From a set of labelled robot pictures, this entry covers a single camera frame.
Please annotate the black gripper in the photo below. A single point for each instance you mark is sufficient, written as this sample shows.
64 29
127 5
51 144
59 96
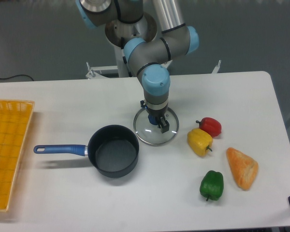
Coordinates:
158 116

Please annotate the glass pot lid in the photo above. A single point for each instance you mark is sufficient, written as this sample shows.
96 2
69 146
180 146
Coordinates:
151 134

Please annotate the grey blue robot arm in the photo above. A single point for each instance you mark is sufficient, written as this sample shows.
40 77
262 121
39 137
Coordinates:
128 27

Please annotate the yellow bell pepper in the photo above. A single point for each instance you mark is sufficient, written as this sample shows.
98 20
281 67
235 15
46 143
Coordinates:
199 141

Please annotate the red bell pepper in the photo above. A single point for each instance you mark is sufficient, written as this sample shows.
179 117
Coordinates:
210 125

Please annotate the green bell pepper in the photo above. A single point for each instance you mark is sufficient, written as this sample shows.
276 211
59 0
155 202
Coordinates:
212 185

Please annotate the bread wedge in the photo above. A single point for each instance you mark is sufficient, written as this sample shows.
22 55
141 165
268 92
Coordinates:
243 168

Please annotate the yellow wicker basket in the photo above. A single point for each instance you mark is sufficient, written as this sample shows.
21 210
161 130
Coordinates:
15 117

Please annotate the dark saucepan blue handle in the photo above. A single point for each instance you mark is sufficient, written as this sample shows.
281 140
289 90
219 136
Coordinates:
113 150

